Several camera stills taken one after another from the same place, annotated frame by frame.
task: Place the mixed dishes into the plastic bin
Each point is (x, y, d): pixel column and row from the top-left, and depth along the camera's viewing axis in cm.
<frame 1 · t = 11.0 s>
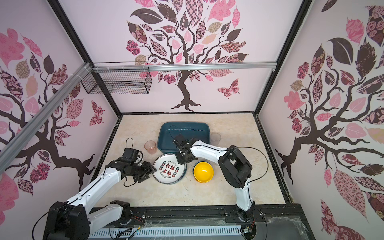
left hand: (153, 174, 82), fingers open
right hand: (180, 159, 90), fingers closed
teal plastic bin: (168, 131, 109), point 2 cm above the table
white plate red pattern: (169, 170, 89), point 3 cm above the table
yellow bowl: (203, 172, 83), point 7 cm above the table
pink plastic cup: (150, 146, 95), point 7 cm above the table
clear cup near bin: (215, 137, 102), point 5 cm above the table

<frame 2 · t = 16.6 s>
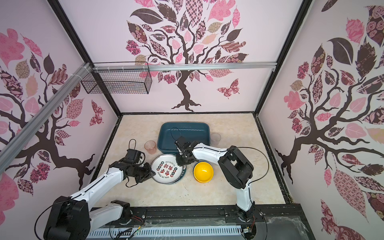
left hand: (154, 176, 84), fingers closed
right hand: (178, 161, 90), fingers open
the named things where they were.

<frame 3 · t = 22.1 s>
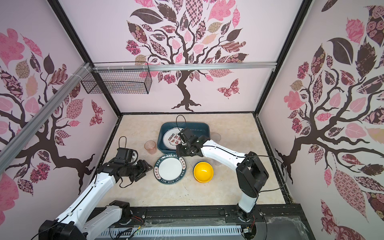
left hand: (149, 172, 80), fingers open
right hand: (179, 149, 84), fingers open
white plate red pattern: (171, 137, 106), point 2 cm above the table
the other named things where they were.

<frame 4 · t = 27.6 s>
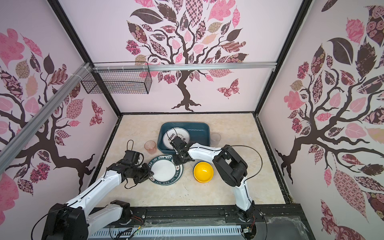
left hand: (153, 176, 83), fingers closed
right hand: (175, 160, 91), fingers closed
the named things where they were.

